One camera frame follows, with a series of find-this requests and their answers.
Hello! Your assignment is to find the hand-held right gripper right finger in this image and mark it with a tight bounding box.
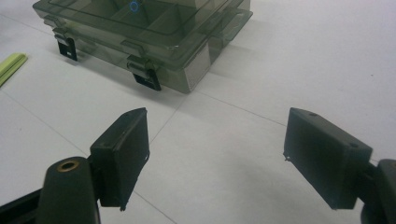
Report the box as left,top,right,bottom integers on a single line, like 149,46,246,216
283,106,374,210

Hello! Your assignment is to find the transparent grey compartment storage box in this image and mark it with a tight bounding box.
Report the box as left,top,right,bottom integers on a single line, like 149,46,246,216
32,0,254,94

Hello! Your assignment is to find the light green flat object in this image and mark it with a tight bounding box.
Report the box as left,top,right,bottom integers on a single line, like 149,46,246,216
0,52,29,88

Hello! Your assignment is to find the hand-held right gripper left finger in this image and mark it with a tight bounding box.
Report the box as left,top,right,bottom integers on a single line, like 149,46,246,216
90,106,150,212

